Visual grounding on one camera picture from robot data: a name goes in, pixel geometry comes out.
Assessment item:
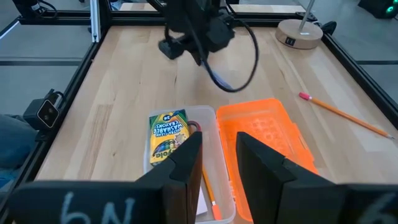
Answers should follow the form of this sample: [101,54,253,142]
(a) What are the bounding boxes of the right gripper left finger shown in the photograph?
[7,131,204,224]

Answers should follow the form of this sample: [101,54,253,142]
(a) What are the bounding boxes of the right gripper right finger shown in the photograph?
[235,131,398,224]

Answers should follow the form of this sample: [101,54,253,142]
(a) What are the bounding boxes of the purple pen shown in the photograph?
[201,60,233,90]

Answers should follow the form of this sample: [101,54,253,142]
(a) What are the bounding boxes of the yellow green crayon box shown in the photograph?
[148,108,192,166]

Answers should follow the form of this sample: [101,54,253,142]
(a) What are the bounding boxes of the orange wooden pencil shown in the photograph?
[298,91,396,141]
[201,166,223,222]

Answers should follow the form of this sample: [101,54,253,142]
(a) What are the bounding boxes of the red and grey scissors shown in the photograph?
[187,120,202,134]

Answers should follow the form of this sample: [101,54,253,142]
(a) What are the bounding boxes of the orange plastic box lid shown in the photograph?
[215,98,319,223]

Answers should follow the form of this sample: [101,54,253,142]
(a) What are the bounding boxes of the clear plastic pencil box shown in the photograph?
[142,105,237,224]

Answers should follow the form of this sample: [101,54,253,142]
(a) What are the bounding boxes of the person's leg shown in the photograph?
[0,113,39,189]

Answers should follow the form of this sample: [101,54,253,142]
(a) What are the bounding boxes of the black device with green light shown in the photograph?
[357,0,398,20]

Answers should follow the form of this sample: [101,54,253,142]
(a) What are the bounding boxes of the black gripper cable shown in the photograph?
[183,14,260,93]

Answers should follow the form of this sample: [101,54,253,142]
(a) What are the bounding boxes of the black table-level camera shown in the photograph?
[22,89,65,132]

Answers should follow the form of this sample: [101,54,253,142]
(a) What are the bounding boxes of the aluminium frame post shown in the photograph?
[89,0,101,44]

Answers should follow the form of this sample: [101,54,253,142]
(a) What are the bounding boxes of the black table frame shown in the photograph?
[0,0,398,218]

